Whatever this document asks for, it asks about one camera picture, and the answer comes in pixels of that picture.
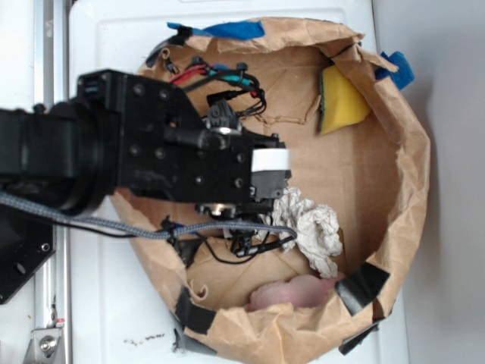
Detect metal corner bracket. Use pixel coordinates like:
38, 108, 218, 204
23, 328, 62, 364

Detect blue tape strip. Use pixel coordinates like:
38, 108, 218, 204
374, 51, 415, 90
167, 20, 265, 40

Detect black tape patch bottom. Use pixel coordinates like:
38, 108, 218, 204
175, 287, 217, 334

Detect brown paper bag tray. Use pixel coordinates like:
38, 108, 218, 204
132, 17, 430, 363

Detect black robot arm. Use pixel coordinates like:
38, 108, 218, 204
1, 67, 291, 258

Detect crumpled white paper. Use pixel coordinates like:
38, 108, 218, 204
261, 187, 343, 278

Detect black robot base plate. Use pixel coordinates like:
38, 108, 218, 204
0, 207, 55, 305

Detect blue tape strip right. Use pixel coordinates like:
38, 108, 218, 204
374, 51, 415, 90

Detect white plastic board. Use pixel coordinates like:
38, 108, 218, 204
66, 1, 377, 364

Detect black tape patch right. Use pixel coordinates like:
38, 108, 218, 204
335, 262, 390, 316

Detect red green black wires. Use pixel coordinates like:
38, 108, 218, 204
169, 56, 268, 118

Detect pink foam piece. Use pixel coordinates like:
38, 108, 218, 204
244, 271, 345, 312

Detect yellow green sponge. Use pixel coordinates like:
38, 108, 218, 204
318, 65, 371, 135

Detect black tape patch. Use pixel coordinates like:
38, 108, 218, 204
335, 262, 390, 316
175, 287, 217, 334

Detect aluminium frame rail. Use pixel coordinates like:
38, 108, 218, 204
34, 1, 73, 363

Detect blue tape strip top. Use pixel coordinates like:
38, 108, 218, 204
167, 20, 265, 40

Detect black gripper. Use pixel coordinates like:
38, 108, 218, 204
77, 70, 291, 258

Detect grey braided cable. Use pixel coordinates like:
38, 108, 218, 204
0, 190, 298, 240

